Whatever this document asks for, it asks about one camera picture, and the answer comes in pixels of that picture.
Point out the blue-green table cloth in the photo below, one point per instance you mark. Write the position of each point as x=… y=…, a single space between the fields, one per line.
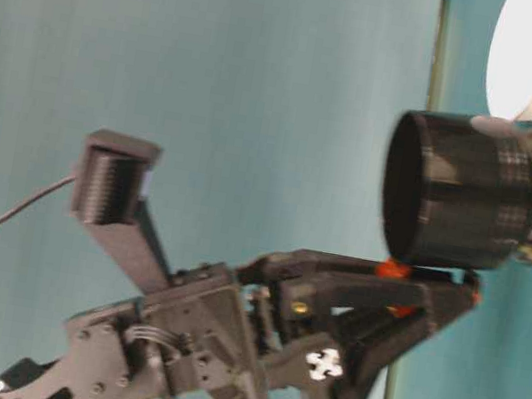
x=468 y=393

